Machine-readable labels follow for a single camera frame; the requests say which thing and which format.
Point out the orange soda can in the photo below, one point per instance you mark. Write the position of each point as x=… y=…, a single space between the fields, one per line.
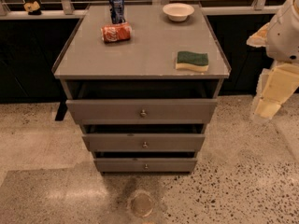
x=116 y=32

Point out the small yellow black object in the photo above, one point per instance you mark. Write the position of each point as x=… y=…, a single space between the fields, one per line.
x=32 y=8

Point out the grey bottom drawer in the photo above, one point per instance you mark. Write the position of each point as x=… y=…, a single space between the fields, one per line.
x=153 y=165

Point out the white bowl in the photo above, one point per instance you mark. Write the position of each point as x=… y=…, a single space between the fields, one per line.
x=178 y=12

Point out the blue soda can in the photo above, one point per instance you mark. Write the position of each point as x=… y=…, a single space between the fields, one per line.
x=116 y=8

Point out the grey drawer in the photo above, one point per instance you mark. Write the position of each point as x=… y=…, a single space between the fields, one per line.
x=143 y=141
x=153 y=165
x=142 y=111

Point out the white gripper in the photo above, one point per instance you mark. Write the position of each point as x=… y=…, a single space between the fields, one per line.
x=284 y=36

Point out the grey top drawer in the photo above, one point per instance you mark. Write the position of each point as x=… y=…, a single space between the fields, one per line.
x=142 y=111

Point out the metal railing ledge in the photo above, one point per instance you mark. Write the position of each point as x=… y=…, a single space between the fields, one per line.
x=40 y=14

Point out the grey drawer cabinet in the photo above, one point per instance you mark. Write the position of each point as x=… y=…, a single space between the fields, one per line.
x=143 y=67

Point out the green yellow sponge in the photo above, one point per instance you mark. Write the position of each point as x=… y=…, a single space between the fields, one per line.
x=192 y=61

